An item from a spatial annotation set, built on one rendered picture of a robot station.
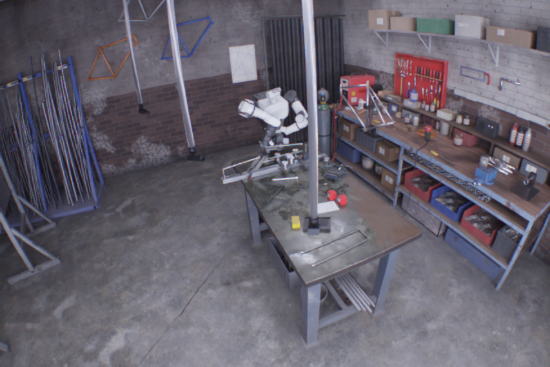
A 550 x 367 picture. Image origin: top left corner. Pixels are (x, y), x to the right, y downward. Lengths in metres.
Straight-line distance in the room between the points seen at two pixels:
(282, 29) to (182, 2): 1.60
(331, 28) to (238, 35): 1.51
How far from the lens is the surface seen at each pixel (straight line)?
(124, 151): 5.02
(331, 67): 5.01
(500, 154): 3.15
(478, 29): 3.09
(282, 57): 4.59
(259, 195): 2.04
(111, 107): 4.84
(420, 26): 3.51
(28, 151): 5.01
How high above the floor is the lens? 1.97
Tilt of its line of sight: 26 degrees down
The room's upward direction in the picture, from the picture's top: 5 degrees counter-clockwise
